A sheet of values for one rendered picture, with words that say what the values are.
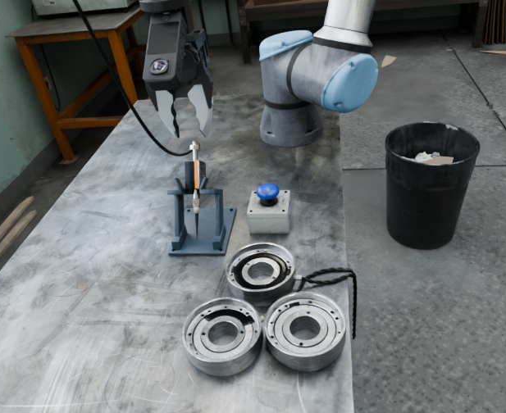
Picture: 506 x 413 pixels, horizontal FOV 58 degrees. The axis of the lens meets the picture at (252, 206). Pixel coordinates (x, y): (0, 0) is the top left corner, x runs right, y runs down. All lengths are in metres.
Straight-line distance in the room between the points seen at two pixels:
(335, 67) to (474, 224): 1.41
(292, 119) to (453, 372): 0.97
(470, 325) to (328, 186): 0.98
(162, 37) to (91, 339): 0.43
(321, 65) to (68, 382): 0.68
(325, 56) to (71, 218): 0.59
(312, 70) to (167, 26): 0.35
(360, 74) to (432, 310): 1.07
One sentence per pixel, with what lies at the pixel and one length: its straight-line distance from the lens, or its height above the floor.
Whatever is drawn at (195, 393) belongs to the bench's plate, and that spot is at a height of 0.80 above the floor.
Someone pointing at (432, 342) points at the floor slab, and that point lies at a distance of 1.68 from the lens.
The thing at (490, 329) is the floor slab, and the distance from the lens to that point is 1.77.
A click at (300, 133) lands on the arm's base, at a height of 0.83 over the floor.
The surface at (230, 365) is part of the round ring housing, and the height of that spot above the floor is 0.83.
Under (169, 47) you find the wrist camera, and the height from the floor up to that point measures 1.14.
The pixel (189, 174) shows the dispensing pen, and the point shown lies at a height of 0.92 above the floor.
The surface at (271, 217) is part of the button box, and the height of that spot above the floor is 0.84.
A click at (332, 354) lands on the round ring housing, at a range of 0.59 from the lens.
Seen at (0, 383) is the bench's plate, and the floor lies 0.80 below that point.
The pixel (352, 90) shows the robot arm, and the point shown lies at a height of 0.96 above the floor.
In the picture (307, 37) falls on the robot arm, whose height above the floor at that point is 1.03.
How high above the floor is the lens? 1.31
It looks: 36 degrees down
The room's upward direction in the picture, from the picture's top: 8 degrees counter-clockwise
